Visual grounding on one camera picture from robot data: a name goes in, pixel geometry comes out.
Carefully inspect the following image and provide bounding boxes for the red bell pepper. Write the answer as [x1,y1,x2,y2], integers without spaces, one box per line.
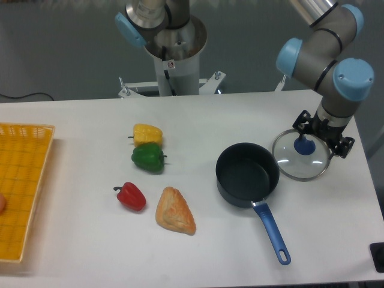
[113,182,146,212]

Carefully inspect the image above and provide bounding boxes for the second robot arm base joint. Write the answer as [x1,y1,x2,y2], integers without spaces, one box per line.
[115,1,190,47]

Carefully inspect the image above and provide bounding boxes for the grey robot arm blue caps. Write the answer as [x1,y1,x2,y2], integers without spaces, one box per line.
[276,1,374,158]

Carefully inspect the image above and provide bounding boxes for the black device at table edge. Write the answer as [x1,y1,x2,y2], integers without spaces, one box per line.
[369,242,384,273]

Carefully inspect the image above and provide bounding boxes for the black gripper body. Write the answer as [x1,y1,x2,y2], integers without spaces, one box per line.
[292,110,355,158]

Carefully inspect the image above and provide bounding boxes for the triangle bread pastry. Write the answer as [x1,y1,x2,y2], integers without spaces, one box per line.
[155,187,196,236]

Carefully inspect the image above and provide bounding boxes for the yellow bell pepper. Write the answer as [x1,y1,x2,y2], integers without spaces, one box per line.
[128,123,163,147]

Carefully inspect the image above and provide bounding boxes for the green bell pepper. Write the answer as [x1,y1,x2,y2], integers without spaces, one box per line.
[131,143,167,174]

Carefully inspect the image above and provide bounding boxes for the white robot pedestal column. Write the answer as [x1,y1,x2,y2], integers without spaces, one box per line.
[115,13,226,97]

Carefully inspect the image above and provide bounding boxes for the dark saucepan blue handle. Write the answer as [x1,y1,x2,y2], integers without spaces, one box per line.
[215,143,291,265]

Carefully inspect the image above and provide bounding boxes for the glass pot lid blue knob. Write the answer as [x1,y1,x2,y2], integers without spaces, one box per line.
[272,129,331,181]

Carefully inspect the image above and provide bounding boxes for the black cable on floor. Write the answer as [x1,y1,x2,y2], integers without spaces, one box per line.
[0,92,55,101]

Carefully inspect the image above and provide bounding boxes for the yellow woven basket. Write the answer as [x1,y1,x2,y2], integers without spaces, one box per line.
[1,123,55,263]

